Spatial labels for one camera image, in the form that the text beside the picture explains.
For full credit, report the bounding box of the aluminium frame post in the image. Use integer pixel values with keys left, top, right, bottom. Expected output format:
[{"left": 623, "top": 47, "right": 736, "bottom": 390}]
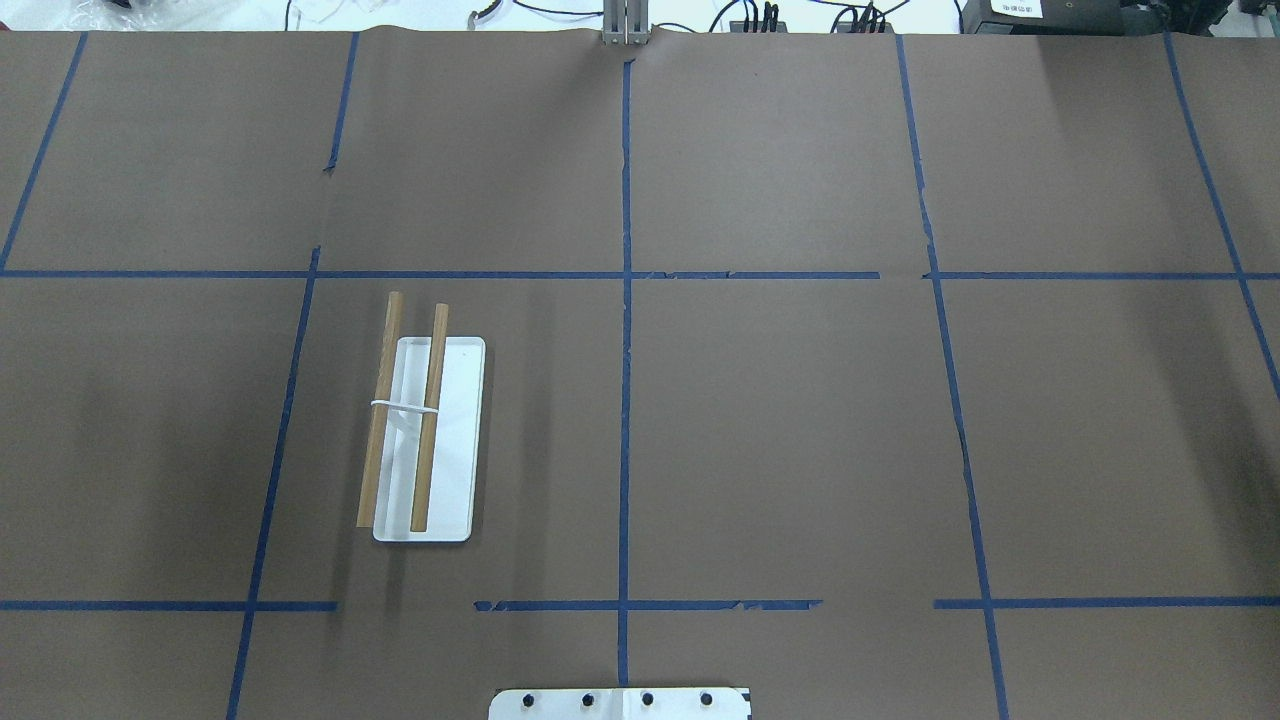
[{"left": 602, "top": 0, "right": 652, "bottom": 47}]

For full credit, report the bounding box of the white wooden towel rack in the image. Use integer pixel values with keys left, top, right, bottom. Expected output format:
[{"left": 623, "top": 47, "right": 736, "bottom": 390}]
[{"left": 356, "top": 291, "right": 486, "bottom": 544}]

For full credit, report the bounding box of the white pedestal column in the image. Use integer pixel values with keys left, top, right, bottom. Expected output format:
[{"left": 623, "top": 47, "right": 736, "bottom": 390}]
[{"left": 488, "top": 685, "right": 753, "bottom": 719}]

